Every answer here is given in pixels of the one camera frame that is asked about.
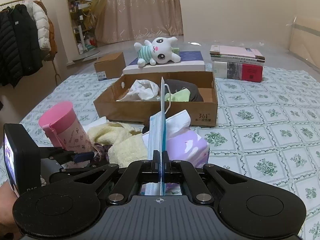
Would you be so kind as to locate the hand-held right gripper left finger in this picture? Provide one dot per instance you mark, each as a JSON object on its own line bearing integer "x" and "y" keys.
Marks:
{"x": 156, "y": 163}

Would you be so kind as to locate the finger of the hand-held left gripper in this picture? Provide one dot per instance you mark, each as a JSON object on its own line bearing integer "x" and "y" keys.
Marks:
{"x": 82, "y": 156}
{"x": 61, "y": 176}

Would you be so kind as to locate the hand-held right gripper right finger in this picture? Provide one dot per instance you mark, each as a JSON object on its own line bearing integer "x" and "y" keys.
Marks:
{"x": 166, "y": 163}

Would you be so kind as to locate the purple patterned cloth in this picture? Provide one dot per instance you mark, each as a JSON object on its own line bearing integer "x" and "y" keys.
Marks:
{"x": 101, "y": 148}

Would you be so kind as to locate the blue face mask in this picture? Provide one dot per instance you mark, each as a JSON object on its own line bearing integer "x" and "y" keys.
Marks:
{"x": 156, "y": 135}

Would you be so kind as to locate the white fluffy cloth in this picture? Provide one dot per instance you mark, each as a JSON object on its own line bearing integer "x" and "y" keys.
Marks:
{"x": 96, "y": 125}

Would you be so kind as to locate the pale yellow towel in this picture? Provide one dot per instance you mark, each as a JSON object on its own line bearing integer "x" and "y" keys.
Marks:
{"x": 125, "y": 145}

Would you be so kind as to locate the black cloth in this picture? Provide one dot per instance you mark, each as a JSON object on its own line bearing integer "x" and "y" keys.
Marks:
{"x": 146, "y": 127}

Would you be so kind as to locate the green cloth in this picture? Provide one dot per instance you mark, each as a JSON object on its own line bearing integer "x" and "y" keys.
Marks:
{"x": 178, "y": 96}

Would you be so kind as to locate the dark grey cloth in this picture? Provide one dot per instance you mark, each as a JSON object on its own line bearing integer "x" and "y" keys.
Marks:
{"x": 192, "y": 90}

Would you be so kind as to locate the person's left hand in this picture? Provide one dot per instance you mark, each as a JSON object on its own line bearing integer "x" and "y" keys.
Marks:
{"x": 7, "y": 205}

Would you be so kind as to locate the purple tissue pack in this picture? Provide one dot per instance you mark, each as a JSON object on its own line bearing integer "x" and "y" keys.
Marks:
{"x": 185, "y": 147}

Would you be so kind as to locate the pink lidded cup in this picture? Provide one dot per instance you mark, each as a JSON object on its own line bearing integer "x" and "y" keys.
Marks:
{"x": 62, "y": 122}

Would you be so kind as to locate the small closed cardboard box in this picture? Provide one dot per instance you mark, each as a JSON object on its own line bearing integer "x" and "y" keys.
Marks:
{"x": 110, "y": 65}

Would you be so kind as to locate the flat white and blue box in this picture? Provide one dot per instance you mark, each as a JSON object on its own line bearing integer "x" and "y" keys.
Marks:
{"x": 190, "y": 63}

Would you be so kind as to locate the floral checked tablecloth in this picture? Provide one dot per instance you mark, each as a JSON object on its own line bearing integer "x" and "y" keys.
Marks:
{"x": 262, "y": 120}

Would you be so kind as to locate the black puffer jacket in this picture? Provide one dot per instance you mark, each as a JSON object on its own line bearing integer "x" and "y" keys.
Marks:
{"x": 15, "y": 47}

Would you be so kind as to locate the white plush toy striped shirt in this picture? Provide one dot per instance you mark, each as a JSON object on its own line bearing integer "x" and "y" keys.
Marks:
{"x": 160, "y": 50}

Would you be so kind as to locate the brown jacket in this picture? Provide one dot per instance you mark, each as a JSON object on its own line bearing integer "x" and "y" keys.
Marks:
{"x": 51, "y": 37}

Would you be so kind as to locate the thick red and white book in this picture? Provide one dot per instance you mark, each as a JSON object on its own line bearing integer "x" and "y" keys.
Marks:
{"x": 250, "y": 72}

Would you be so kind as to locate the thin dark-edged book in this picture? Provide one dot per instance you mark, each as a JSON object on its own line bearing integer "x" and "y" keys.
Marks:
{"x": 240, "y": 59}

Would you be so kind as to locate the pink cover book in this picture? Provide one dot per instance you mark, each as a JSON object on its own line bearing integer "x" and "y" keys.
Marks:
{"x": 235, "y": 51}

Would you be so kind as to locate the white puffer jacket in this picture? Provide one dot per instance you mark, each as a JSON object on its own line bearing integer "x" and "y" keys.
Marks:
{"x": 41, "y": 25}

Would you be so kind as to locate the wooden bookshelf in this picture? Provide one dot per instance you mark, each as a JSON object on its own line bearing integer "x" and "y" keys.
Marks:
{"x": 75, "y": 12}

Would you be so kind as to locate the beige curtain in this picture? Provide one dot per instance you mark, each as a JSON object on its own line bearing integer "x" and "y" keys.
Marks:
{"x": 140, "y": 10}

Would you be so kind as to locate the yellow covered standing fan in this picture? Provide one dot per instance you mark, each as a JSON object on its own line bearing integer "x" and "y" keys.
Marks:
{"x": 97, "y": 2}

